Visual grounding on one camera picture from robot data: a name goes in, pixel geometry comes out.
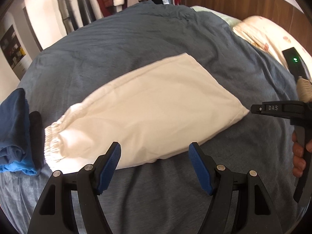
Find cream white pants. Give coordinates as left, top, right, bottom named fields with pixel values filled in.
left=44, top=53, right=248, bottom=174

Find person's right hand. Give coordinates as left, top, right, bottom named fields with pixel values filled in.
left=292, top=132, right=306, bottom=178

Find bright blue folded pants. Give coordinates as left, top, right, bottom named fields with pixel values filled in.
left=1, top=160, right=40, bottom=176

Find navy folded pants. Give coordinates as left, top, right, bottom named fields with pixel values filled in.
left=1, top=88, right=31, bottom=167

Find patterned cream pillow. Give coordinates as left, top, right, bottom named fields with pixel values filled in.
left=232, top=16, right=311, bottom=73

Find dark folded pants bottom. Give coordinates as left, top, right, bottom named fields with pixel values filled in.
left=29, top=111, right=45, bottom=173

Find blue-grey duvet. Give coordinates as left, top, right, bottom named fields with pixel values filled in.
left=1, top=2, right=303, bottom=233

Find pale green bed sheet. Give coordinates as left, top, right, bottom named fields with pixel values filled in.
left=191, top=5, right=241, bottom=27

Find wooden headboard panel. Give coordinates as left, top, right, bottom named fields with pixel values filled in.
left=184, top=0, right=311, bottom=52

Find arched built-in shelf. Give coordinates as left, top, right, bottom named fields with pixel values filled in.
left=1, top=12, right=32, bottom=80

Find black ladder shelf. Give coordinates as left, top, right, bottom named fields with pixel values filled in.
left=57, top=0, right=78, bottom=34

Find black tower fan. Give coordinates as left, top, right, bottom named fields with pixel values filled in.
left=77, top=0, right=96, bottom=26

